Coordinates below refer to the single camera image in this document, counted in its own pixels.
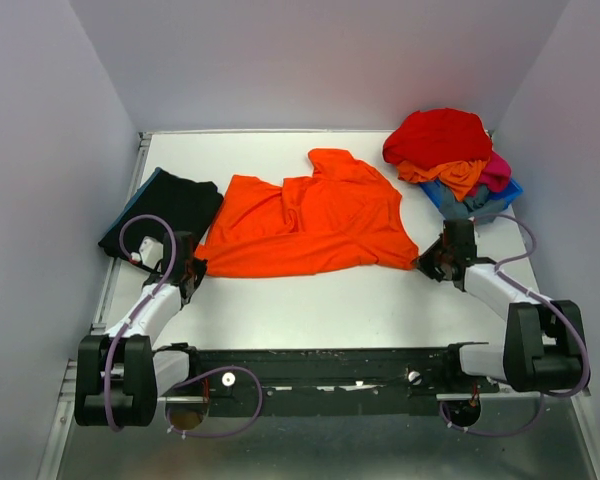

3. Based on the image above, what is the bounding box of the black t shirt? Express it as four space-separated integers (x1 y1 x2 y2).
98 169 224 259

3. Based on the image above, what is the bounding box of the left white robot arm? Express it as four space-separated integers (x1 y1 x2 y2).
74 231 207 431

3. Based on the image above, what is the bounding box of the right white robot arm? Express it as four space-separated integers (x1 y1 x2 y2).
415 219 591 397

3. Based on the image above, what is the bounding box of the grey t shirt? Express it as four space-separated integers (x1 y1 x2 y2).
438 185 501 220

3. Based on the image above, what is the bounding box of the blue plastic bin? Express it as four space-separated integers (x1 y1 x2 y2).
420 179 523 222

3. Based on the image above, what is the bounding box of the magenta t shirt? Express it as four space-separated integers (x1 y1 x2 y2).
478 151 512 193

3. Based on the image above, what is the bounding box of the blue folded t shirt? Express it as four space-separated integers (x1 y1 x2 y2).
98 167 162 244

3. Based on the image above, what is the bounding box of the red t shirt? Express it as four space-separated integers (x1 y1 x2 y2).
382 108 492 170

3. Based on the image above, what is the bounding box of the aluminium extrusion right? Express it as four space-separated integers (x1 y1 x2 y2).
436 384 591 402

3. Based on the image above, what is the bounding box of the aluminium extrusion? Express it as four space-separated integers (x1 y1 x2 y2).
59 360 77 402
436 384 591 402

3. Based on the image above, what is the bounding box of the aluminium extrusion left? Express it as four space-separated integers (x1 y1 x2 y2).
59 360 77 402

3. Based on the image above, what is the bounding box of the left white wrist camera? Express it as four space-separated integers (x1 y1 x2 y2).
130 236 163 269

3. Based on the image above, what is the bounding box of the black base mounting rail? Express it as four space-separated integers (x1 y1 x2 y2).
152 342 501 417

